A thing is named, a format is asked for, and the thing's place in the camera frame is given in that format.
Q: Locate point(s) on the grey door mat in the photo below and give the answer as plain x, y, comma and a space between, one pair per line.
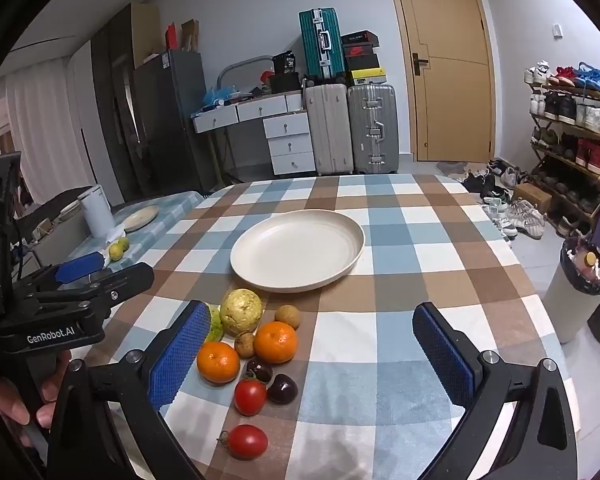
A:
460, 167

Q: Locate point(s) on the brown longan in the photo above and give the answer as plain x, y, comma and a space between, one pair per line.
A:
245, 344
286, 316

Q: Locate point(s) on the brown paper bag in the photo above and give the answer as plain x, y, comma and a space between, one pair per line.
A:
190, 35

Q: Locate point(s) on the white curtain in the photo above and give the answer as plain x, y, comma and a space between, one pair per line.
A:
40, 125

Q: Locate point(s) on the white trash bin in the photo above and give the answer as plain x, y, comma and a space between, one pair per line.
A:
567, 305

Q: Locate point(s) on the white kettle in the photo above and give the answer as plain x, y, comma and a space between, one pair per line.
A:
96, 212

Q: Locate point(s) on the pale yellow guava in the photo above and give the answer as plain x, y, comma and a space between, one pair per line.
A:
241, 312

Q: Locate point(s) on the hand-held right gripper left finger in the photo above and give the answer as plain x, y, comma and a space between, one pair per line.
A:
175, 355

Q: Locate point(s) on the tall cardboard box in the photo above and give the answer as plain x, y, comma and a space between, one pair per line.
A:
145, 35

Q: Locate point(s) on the small cream plate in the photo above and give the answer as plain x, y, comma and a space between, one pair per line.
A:
140, 218

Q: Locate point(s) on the black bag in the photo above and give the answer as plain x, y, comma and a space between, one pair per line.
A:
285, 82

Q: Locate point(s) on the row of assorted sneakers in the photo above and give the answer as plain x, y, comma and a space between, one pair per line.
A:
570, 110

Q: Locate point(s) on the small green lime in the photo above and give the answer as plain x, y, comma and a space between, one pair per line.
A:
115, 251

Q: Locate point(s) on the dark wardrobe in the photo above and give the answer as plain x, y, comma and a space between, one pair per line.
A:
110, 110

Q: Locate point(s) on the silver suitcase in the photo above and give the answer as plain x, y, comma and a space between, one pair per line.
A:
372, 127

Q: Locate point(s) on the green yellow citrus fruit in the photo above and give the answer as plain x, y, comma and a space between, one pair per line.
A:
215, 327

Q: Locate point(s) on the person's left hand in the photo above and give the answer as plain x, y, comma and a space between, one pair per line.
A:
47, 412

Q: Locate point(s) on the red paper bag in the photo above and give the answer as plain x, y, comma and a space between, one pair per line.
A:
171, 37

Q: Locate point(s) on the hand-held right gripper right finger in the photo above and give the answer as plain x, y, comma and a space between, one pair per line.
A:
442, 355

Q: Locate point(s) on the teal suitcase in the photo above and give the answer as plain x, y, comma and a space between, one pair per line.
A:
320, 42

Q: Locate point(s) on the dark grey fridge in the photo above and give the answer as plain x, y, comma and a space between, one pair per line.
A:
172, 120

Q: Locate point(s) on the light blue tablecloth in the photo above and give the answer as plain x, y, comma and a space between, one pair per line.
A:
175, 205

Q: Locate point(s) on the large cream plate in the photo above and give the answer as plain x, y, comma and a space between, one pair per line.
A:
297, 250

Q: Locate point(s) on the black chair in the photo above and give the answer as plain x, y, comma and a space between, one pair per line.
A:
50, 210

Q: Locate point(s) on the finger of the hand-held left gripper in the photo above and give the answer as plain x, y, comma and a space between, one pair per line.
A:
80, 267
125, 280

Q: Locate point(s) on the red tomato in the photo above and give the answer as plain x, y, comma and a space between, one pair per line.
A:
250, 396
247, 441

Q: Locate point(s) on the grey curved frame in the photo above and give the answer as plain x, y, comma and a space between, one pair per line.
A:
240, 62

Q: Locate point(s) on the wooden shoe rack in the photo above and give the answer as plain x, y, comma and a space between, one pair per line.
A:
592, 132

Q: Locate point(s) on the wooden door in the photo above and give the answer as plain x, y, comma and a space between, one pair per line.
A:
445, 60

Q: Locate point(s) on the pile of shoes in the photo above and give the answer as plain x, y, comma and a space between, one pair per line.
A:
510, 205

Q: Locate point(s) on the small cardboard box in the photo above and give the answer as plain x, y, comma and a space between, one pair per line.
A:
532, 196

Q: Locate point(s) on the white drawer desk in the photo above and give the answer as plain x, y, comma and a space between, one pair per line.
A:
285, 130

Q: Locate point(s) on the yellow shoe box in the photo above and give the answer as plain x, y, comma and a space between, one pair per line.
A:
367, 76

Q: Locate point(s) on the dark purple plum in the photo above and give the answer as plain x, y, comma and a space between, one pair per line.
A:
282, 389
260, 370

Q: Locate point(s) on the blue plastic bag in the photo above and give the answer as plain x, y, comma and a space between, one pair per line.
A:
220, 96

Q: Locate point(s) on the beige suitcase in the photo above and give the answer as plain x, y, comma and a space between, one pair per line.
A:
330, 130

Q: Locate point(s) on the orange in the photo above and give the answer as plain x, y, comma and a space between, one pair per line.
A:
218, 362
276, 342

